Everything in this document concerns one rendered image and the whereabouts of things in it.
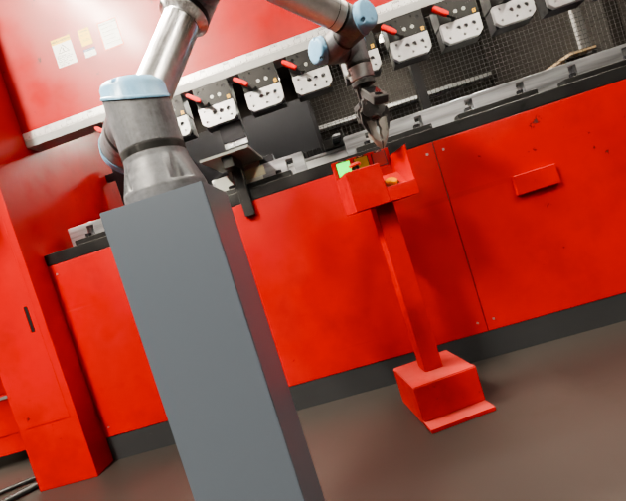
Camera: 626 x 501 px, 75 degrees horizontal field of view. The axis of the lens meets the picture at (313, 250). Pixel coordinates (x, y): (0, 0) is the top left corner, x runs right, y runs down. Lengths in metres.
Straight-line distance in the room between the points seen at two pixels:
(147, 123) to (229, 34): 1.13
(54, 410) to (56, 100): 1.24
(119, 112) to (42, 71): 1.37
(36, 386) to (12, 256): 0.50
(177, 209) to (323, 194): 0.91
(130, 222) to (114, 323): 1.12
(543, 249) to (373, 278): 0.62
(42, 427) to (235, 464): 1.30
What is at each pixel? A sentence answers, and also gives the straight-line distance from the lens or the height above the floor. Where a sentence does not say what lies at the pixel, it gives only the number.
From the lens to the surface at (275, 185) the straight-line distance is 1.57.
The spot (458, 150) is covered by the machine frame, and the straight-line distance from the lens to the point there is 1.62.
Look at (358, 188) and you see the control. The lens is 1.22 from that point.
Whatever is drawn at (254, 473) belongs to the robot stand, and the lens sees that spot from 0.79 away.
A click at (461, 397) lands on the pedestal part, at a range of 1.36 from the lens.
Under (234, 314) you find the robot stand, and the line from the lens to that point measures 0.70.
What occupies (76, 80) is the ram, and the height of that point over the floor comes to 1.54.
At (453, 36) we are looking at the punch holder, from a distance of 1.84.
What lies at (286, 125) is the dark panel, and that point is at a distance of 2.27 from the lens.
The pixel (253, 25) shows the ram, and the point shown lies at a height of 1.50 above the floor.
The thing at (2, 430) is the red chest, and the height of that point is 0.18.
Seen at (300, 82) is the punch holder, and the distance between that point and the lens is 1.75.
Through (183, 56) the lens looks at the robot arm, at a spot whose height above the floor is 1.11.
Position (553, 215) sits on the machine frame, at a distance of 1.72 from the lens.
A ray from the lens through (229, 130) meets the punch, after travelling 1.79.
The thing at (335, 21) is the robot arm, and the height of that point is 1.13.
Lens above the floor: 0.64
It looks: 2 degrees down
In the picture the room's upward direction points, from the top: 17 degrees counter-clockwise
